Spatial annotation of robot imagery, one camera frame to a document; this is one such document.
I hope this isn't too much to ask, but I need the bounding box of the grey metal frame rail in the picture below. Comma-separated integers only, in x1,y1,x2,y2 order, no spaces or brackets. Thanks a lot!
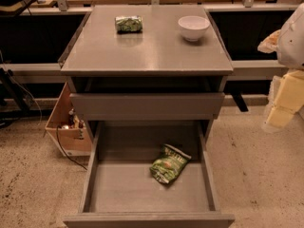
1,60,288,84

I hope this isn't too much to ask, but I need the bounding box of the grey drawer cabinet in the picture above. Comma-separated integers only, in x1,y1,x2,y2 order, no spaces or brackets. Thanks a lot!
57,4,235,144

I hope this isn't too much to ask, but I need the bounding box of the wooden box with clutter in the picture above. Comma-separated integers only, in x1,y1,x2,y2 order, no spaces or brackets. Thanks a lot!
45,84,92,157

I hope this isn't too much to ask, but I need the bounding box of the black cable on floor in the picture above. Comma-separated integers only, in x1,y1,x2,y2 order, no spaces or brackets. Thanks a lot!
55,124,88,171

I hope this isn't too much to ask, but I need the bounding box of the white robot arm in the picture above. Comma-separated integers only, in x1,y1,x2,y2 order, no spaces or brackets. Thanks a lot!
257,4,304,133

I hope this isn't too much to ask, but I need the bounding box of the open grey middle drawer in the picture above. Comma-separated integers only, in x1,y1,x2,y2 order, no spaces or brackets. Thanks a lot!
64,121,235,228

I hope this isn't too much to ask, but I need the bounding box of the small green snack bag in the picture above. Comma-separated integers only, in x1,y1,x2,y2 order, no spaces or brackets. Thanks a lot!
115,15,143,33

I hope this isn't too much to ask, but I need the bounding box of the green jalapeno chip bag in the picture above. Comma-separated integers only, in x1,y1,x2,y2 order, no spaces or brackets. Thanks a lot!
150,143,192,184

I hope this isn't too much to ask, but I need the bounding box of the closed grey top drawer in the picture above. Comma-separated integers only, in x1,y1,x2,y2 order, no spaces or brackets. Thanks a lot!
70,93,224,121

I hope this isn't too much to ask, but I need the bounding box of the white ceramic bowl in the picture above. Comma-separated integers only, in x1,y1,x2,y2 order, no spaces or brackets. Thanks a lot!
178,16,210,42

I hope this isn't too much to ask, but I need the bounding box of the black stand at left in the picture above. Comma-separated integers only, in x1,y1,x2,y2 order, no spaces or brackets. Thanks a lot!
0,68,29,128

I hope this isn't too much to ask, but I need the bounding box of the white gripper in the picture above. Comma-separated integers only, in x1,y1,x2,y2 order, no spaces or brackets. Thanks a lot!
257,29,304,133

